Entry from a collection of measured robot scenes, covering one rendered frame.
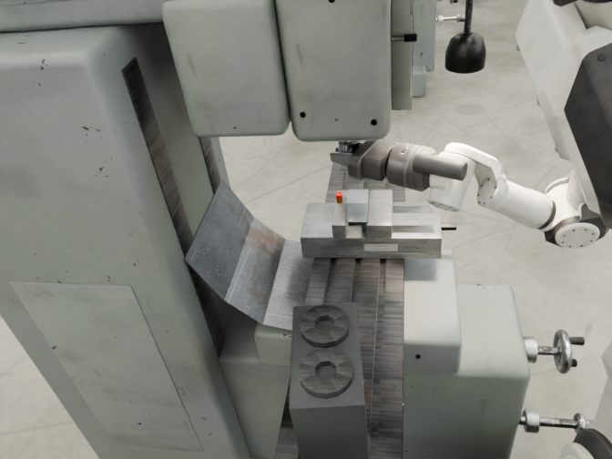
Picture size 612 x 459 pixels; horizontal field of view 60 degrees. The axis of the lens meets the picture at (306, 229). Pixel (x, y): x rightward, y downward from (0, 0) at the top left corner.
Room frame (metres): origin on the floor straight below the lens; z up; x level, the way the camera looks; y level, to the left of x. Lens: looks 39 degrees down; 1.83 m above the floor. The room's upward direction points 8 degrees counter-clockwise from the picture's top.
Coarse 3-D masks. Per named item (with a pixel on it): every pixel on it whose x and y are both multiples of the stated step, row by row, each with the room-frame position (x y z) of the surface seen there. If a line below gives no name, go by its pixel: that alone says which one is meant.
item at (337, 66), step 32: (288, 0) 0.90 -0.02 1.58; (320, 0) 0.89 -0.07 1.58; (352, 0) 0.88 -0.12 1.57; (384, 0) 0.88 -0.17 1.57; (288, 32) 0.91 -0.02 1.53; (320, 32) 0.89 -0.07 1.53; (352, 32) 0.88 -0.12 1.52; (384, 32) 0.88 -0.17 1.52; (288, 64) 0.91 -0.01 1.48; (320, 64) 0.89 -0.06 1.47; (352, 64) 0.88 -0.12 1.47; (384, 64) 0.88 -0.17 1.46; (288, 96) 0.92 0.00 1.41; (320, 96) 0.90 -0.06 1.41; (352, 96) 0.88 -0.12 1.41; (384, 96) 0.88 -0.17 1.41; (320, 128) 0.90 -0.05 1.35; (352, 128) 0.88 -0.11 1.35; (384, 128) 0.87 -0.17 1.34
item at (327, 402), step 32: (320, 320) 0.65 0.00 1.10; (352, 320) 0.65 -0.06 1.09; (320, 352) 0.57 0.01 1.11; (352, 352) 0.57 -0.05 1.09; (320, 384) 0.51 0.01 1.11; (352, 384) 0.51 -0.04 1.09; (320, 416) 0.48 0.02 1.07; (352, 416) 0.47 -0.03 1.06; (320, 448) 0.48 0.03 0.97; (352, 448) 0.47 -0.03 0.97
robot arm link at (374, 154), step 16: (368, 144) 0.96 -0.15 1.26; (384, 144) 0.96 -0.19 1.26; (400, 144) 0.92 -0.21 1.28; (352, 160) 0.92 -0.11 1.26; (368, 160) 0.91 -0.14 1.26; (384, 160) 0.90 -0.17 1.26; (400, 160) 0.88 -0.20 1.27; (352, 176) 0.91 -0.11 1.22; (368, 176) 0.91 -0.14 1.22; (384, 176) 0.90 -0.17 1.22; (400, 176) 0.86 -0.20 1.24
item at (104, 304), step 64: (0, 64) 0.89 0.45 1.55; (64, 64) 0.86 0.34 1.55; (128, 64) 0.95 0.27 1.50; (0, 128) 0.90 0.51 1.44; (64, 128) 0.87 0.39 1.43; (128, 128) 0.89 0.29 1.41; (0, 192) 0.91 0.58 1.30; (64, 192) 0.88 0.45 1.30; (128, 192) 0.85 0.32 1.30; (192, 192) 1.05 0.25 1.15; (0, 256) 0.94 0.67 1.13; (64, 256) 0.90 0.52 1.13; (128, 256) 0.86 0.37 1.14; (64, 320) 0.92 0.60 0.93; (128, 320) 0.88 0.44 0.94; (192, 320) 0.87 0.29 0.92; (64, 384) 0.95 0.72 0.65; (128, 384) 0.90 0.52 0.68; (192, 384) 0.86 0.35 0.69; (128, 448) 0.93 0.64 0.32; (192, 448) 0.87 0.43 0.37
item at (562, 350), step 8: (560, 336) 0.87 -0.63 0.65; (568, 336) 0.86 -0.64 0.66; (528, 344) 0.87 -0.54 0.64; (536, 344) 0.87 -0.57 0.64; (560, 344) 0.88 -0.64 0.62; (568, 344) 0.84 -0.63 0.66; (576, 344) 0.84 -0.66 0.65; (528, 352) 0.86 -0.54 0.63; (536, 352) 0.85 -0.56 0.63; (544, 352) 0.86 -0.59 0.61; (552, 352) 0.86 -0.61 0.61; (560, 352) 0.85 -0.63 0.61; (568, 352) 0.82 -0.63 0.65; (528, 360) 0.85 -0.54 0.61; (560, 360) 0.85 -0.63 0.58; (568, 360) 0.81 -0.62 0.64; (560, 368) 0.82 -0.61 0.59; (568, 368) 0.80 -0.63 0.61
